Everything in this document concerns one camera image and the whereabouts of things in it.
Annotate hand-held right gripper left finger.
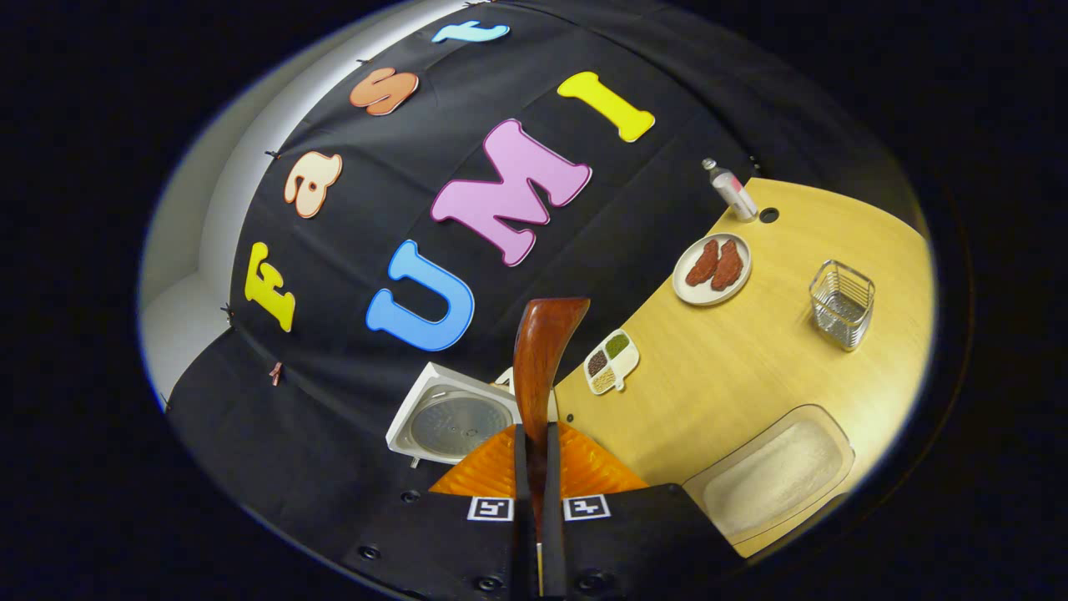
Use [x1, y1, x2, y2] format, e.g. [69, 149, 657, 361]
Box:
[342, 422, 535, 600]

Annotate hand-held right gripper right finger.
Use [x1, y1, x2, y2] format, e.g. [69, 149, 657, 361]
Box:
[544, 422, 743, 600]

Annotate white rice cooker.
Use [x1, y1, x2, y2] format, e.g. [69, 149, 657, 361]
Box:
[385, 361, 522, 468]

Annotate brown wooden spoon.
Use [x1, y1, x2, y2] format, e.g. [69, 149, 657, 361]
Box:
[512, 297, 592, 535]

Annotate clear tray of rice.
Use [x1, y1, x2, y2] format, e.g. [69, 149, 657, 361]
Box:
[683, 404, 857, 548]

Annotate metal wire chopstick holder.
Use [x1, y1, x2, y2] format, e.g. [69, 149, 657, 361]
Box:
[809, 260, 876, 352]

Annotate white toaster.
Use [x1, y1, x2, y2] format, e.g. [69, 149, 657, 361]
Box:
[495, 367, 560, 422]

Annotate white divided grain dish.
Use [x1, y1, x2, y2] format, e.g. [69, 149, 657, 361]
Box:
[584, 328, 641, 396]

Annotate white round plate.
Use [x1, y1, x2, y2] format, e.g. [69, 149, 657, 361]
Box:
[672, 233, 753, 307]

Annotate black backdrop cloth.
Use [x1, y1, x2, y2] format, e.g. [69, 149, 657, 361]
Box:
[163, 0, 919, 585]

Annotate red sausage piece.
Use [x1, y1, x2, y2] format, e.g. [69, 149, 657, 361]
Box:
[711, 240, 745, 291]
[685, 240, 720, 287]

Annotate clear bottle with pink label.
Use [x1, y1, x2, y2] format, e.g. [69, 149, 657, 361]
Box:
[702, 158, 759, 223]

